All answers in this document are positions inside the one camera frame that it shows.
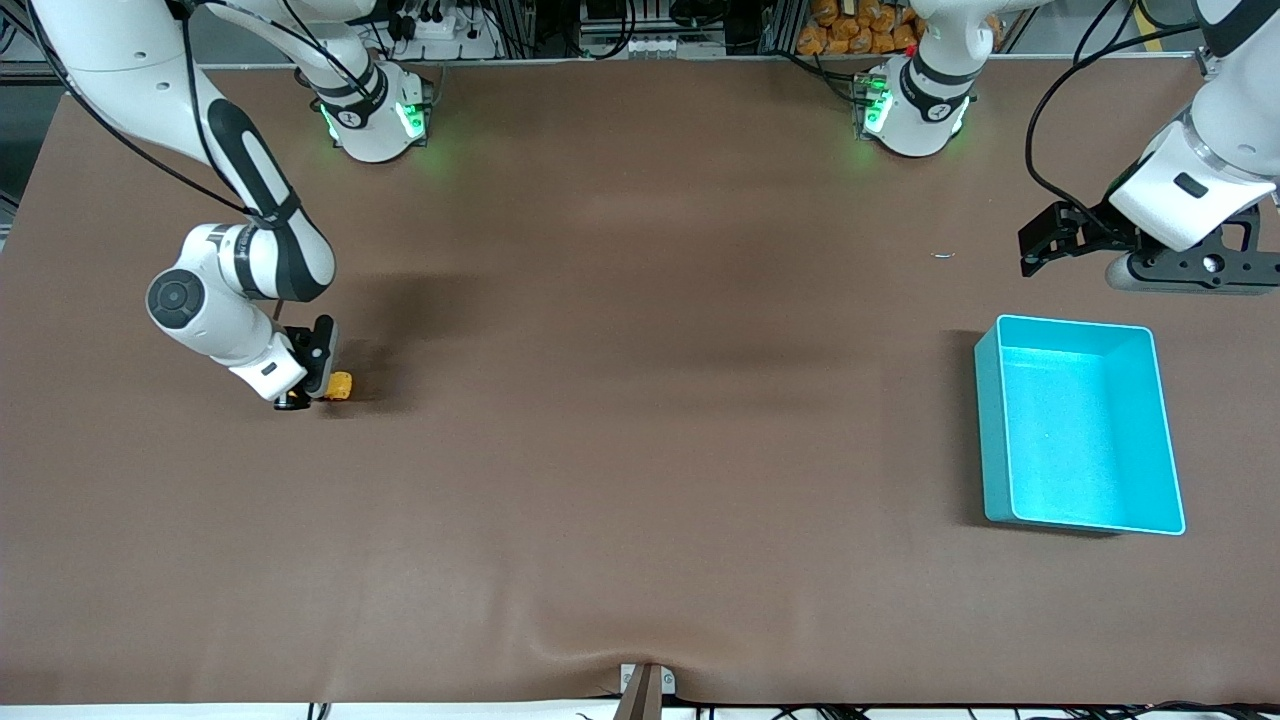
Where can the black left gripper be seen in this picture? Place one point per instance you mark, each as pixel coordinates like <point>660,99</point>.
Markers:
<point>1104,231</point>

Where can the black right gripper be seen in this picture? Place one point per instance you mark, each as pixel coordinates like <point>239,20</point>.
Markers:
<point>318,345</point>

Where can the yellow beetle toy car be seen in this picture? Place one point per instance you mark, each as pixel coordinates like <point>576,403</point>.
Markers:
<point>340,386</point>

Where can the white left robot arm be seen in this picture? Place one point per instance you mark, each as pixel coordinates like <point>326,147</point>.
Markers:
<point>1220,130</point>

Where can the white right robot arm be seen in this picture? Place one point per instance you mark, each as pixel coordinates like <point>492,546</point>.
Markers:
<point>120,60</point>

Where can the teal plastic bin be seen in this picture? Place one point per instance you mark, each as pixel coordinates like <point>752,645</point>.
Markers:
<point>1085,440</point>

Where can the orange snack bag pile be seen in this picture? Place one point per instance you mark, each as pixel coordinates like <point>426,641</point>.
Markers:
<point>860,28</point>

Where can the brown table cover mat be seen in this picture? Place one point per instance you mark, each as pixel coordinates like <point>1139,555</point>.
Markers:
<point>640,450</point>

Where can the white power strip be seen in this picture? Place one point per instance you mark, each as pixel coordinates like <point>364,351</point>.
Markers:
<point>440,30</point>

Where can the grey metal table clamp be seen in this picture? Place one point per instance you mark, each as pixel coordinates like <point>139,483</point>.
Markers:
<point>645,690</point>

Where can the aluminium frame post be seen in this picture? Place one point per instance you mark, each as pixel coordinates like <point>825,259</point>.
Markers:
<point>1215,65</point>

